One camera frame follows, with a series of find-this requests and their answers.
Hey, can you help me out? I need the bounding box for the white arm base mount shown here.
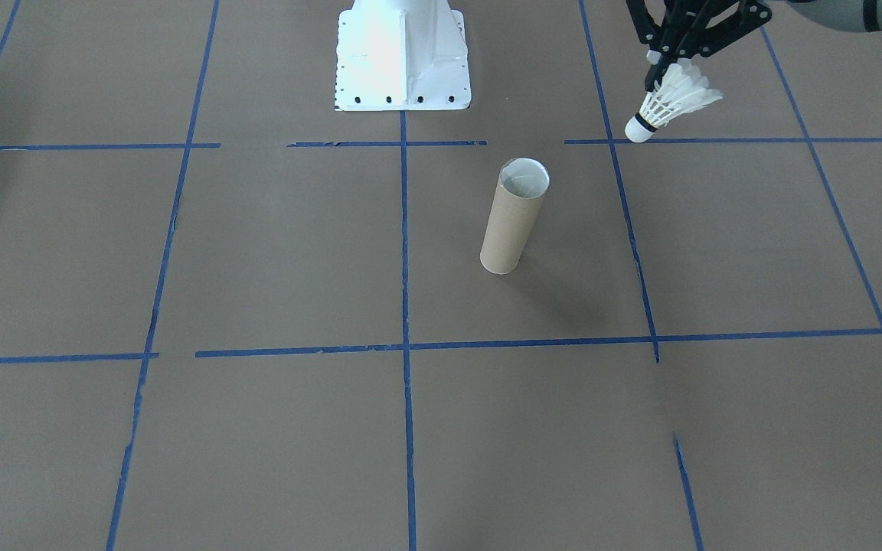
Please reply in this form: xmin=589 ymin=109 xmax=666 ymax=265
xmin=334 ymin=0 xmax=472 ymax=112

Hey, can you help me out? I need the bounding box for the brown cardboard tube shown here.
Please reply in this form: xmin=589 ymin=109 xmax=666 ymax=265
xmin=479 ymin=157 xmax=551 ymax=275

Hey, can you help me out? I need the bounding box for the white feather shuttlecock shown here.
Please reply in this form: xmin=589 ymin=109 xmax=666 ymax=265
xmin=624 ymin=63 xmax=724 ymax=144

